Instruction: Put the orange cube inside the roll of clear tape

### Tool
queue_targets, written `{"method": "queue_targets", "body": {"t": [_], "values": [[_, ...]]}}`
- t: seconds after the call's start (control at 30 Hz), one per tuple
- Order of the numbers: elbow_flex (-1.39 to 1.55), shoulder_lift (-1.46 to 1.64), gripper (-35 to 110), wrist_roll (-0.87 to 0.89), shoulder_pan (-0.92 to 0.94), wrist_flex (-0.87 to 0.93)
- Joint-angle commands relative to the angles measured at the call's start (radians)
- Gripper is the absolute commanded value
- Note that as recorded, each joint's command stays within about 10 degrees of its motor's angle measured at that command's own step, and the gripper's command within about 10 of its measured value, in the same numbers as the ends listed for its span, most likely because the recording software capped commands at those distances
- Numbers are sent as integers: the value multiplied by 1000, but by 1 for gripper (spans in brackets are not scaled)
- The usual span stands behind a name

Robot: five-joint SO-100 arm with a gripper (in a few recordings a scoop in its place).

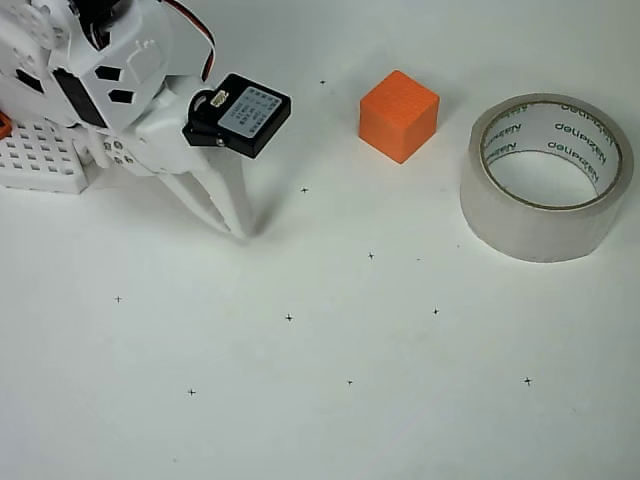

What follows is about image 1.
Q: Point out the white perforated base plate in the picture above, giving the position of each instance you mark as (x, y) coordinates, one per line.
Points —
(35, 160)

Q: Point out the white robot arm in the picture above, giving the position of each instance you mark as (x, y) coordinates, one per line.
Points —
(75, 40)

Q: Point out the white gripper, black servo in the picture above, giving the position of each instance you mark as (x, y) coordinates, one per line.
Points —
(161, 145)

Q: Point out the orange cube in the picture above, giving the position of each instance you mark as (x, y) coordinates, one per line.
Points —
(397, 117)

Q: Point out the orange clamp piece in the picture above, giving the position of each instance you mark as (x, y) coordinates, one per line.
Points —
(4, 125)

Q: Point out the clear packing tape roll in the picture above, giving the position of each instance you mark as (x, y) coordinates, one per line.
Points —
(540, 225)

